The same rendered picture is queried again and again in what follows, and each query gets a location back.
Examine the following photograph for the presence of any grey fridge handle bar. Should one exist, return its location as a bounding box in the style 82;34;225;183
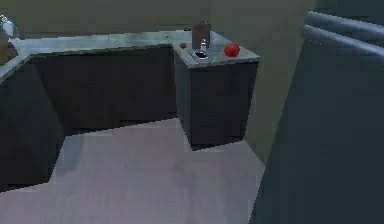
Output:
304;10;384;42
301;24;384;58

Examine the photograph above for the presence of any dark kitchen counter cabinet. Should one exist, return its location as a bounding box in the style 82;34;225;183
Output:
0;29;261;194

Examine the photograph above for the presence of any dark grey fridge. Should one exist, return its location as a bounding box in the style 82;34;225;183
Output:
248;0;384;224

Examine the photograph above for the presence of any large red tomato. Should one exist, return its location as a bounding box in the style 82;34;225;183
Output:
223;42;241;58

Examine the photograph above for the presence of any dark red box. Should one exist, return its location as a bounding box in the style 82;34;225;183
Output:
191;21;212;50

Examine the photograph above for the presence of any brown sink basin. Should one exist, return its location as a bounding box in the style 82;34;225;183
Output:
0;31;19;67

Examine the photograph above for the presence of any silver tap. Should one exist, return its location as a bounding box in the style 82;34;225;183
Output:
0;14;19;41

